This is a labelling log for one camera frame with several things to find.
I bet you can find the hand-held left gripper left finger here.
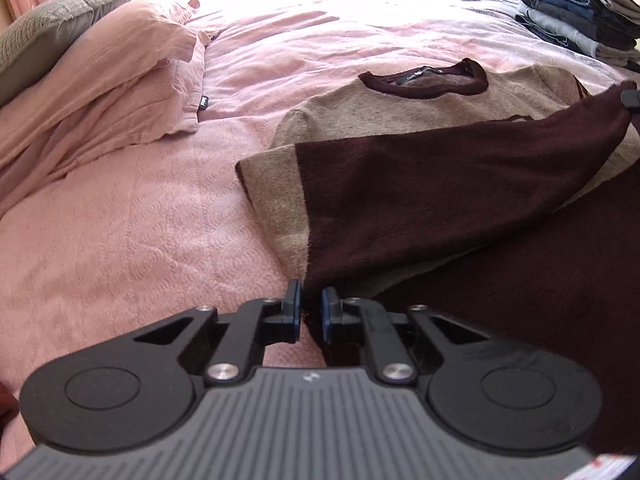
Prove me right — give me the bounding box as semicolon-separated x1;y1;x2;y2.
132;279;304;386

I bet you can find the pink bedspread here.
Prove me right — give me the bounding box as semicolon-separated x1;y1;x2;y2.
0;0;640;461

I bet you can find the grey pillow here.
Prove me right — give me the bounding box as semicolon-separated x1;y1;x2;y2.
0;0;137;107

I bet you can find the grey and brown sweater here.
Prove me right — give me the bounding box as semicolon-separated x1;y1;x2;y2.
235;57;640;456

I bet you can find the pink folded duvet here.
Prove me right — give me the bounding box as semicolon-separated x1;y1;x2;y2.
0;0;213;213

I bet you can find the stack of folded clothes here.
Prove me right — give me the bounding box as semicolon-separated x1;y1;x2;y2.
515;0;640;67

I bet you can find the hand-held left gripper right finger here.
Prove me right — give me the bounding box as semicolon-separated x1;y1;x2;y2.
321;286;494;387

